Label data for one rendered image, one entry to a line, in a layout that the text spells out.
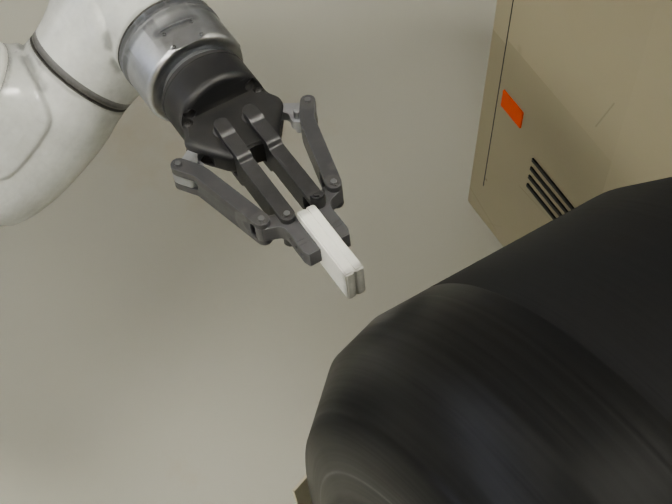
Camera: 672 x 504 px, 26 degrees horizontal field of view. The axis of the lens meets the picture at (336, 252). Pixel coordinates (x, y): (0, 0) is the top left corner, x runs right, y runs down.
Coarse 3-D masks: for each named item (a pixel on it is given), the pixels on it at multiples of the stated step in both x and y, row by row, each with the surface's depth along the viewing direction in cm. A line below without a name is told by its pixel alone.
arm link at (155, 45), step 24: (168, 0) 116; (192, 0) 117; (144, 24) 115; (168, 24) 115; (192, 24) 115; (216, 24) 116; (120, 48) 117; (144, 48) 115; (168, 48) 113; (192, 48) 114; (216, 48) 115; (240, 48) 117; (144, 72) 115; (168, 72) 114; (144, 96) 116; (168, 120) 118
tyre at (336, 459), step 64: (640, 192) 81; (512, 256) 80; (576, 256) 76; (640, 256) 73; (384, 320) 81; (448, 320) 75; (512, 320) 72; (576, 320) 70; (640, 320) 69; (384, 384) 75; (448, 384) 70; (512, 384) 68; (576, 384) 67; (640, 384) 66; (320, 448) 84; (384, 448) 73; (448, 448) 69; (512, 448) 66; (576, 448) 64; (640, 448) 63
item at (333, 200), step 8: (328, 192) 108; (336, 192) 108; (328, 200) 108; (336, 200) 108; (328, 208) 107; (328, 216) 107; (336, 216) 107; (336, 224) 106; (344, 224) 106; (336, 232) 106; (344, 232) 106; (344, 240) 106
